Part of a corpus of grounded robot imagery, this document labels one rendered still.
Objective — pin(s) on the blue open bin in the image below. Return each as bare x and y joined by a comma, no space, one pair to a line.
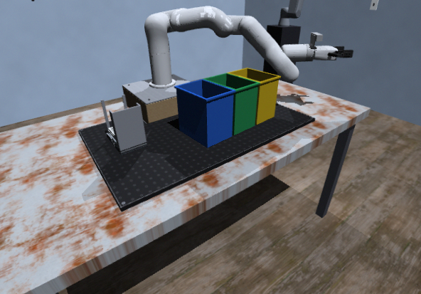
207,119

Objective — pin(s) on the green bin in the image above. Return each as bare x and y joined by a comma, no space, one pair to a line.
244,99

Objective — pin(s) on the yellow open-top bin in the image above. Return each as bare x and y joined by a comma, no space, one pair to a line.
267,91

